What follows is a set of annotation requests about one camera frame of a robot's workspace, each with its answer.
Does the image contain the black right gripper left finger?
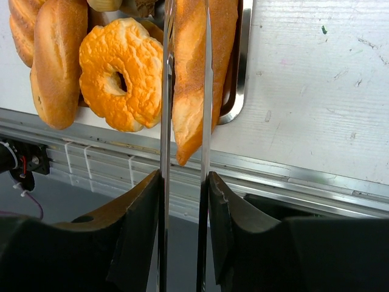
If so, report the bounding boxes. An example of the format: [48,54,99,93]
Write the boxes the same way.
[1,171,160,291]

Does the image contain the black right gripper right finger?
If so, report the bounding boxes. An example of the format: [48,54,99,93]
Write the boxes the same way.
[209,172,388,291]

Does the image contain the metal tongs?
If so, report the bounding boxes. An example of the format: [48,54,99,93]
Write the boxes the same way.
[157,1,213,291]

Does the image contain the metal tray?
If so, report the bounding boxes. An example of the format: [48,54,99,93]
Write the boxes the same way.
[88,0,253,125]

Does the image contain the long baguette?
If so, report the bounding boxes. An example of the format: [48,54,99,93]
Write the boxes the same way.
[172,1,238,165]

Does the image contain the short loaf front left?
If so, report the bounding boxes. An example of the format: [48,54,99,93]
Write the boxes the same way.
[30,1,88,130]

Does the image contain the brown chocolate croissant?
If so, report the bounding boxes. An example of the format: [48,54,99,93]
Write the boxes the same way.
[134,0,157,18]

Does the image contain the small round bun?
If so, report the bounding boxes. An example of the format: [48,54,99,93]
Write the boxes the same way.
[87,0,123,12]

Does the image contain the twisted loaf back left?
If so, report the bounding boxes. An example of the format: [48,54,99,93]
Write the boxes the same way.
[8,0,46,68]

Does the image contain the aluminium frame rail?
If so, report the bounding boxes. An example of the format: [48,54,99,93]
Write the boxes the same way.
[0,108,389,220]

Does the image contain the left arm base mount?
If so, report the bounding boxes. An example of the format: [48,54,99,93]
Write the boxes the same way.
[1,137,50,191]

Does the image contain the ring shaped bread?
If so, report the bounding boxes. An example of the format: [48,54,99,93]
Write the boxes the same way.
[79,18,163,132]

